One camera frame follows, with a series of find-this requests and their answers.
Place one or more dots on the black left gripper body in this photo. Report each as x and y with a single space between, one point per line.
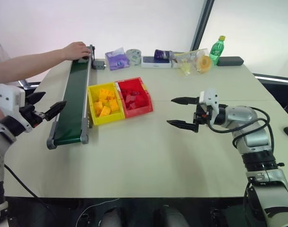
31 116

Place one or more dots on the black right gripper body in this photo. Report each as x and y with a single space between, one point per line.
200 114

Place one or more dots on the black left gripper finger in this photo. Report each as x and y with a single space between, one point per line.
56 109
36 97

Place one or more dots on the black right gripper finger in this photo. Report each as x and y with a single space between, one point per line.
187 100
184 125

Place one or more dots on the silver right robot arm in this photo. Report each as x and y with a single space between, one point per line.
255 134

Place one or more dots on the person bare forearm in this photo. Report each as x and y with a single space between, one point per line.
28 63

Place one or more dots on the person bare hand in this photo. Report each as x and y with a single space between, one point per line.
75 50

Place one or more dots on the yellow plastic bin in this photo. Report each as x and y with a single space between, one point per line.
91 111

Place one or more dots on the clear plastic bag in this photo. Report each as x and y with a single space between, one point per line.
187 62

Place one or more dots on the red plastic bin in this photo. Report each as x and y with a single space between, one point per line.
147 104

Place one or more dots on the yellow tape roll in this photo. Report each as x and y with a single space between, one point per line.
204 63

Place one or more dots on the white flat box blue top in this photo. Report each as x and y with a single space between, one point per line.
155 63

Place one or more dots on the purple snack bag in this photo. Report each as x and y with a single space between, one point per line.
161 54

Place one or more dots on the dark grey long case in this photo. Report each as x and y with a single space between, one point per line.
230 61

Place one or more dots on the green plastic bottle yellow cap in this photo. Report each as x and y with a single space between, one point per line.
217 50

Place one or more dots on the purple tissue pack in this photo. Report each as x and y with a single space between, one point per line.
116 59

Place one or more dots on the dark rounded shape under table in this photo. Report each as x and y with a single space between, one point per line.
169 217
110 217

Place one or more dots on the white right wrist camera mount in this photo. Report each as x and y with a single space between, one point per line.
211 99

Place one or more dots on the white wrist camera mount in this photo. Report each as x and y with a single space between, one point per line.
7 97
211 99

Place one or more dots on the green conveyor belt grey frame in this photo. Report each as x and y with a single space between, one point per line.
74 101

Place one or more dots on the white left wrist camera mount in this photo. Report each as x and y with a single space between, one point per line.
7 97

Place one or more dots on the dark window frame post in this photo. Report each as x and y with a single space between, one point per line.
201 23

